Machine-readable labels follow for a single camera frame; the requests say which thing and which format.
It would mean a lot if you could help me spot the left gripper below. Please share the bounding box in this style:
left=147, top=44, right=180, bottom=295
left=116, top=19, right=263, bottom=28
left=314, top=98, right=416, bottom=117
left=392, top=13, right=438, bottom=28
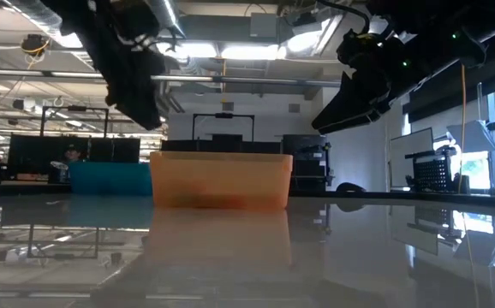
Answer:
left=87, top=0, right=167, bottom=132

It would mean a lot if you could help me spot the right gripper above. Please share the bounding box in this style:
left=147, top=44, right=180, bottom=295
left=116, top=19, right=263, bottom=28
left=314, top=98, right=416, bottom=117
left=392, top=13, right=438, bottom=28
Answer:
left=311, top=27, right=408, bottom=135

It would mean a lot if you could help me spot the black monitor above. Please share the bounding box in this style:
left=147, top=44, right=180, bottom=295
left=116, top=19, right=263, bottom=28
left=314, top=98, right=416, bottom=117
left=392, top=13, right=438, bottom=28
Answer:
left=88, top=136, right=141, bottom=164
left=7, top=134, right=89, bottom=176

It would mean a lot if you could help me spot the black cabinet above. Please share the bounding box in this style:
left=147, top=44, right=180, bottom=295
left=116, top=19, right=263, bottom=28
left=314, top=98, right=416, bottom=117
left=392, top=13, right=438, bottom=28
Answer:
left=282, top=133, right=333, bottom=193

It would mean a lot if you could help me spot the white board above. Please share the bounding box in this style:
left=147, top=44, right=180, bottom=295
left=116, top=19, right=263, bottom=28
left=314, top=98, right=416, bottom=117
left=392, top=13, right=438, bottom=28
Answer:
left=390, top=127, right=436, bottom=189

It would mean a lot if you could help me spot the blue plastic bin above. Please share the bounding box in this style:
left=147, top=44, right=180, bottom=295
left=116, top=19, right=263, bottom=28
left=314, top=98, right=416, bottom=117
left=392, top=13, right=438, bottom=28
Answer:
left=68, top=161, right=153, bottom=197

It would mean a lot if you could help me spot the person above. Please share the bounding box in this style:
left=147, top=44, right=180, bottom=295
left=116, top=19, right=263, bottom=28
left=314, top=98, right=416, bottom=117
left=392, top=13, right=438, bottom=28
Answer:
left=61, top=143, right=86, bottom=166

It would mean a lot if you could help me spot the black bench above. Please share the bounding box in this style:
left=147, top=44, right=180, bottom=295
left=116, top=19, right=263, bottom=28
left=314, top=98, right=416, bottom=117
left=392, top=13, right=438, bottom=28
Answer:
left=160, top=133, right=283, bottom=155

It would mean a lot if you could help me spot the black perforated basket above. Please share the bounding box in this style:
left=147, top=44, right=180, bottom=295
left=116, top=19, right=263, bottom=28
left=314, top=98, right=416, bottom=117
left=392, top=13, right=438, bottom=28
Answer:
left=413, top=154, right=453, bottom=193

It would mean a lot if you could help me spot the silver ceiling pipe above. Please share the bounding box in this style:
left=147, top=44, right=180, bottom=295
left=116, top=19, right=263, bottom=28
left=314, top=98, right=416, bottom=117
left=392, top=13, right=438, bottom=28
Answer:
left=0, top=68, right=343, bottom=90

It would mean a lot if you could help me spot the orange plastic bin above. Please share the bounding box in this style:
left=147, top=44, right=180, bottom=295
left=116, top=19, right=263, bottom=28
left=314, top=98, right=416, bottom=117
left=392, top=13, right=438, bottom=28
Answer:
left=149, top=150, right=294, bottom=210

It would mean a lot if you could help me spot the ceiling light panel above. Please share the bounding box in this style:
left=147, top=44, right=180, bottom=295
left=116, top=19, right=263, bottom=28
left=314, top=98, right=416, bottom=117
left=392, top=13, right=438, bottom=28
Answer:
left=157, top=39, right=283, bottom=61

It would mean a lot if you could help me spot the black ceiling device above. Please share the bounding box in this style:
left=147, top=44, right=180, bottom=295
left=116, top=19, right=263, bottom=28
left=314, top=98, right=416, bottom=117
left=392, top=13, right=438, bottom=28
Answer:
left=19, top=33, right=51, bottom=57

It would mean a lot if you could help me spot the grey ceiling box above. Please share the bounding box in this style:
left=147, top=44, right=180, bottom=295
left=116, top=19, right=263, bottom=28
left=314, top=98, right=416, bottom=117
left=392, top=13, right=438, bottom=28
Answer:
left=249, top=12, right=279, bottom=39

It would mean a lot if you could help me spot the black rig frame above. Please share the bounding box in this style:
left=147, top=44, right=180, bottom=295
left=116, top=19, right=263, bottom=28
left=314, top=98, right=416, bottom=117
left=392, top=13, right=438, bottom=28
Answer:
left=39, top=105, right=110, bottom=139
left=192, top=112, right=256, bottom=142

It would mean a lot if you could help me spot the black table frame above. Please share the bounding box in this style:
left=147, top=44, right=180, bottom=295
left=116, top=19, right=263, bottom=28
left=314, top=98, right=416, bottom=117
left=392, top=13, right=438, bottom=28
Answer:
left=289, top=190, right=495, bottom=210

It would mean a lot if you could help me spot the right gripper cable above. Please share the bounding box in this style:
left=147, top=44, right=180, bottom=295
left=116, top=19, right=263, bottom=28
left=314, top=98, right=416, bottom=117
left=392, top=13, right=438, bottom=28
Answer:
left=315, top=0, right=371, bottom=35

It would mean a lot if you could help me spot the yellow hanging cable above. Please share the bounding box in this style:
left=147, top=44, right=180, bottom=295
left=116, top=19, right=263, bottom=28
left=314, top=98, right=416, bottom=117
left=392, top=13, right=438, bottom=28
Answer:
left=457, top=63, right=467, bottom=193

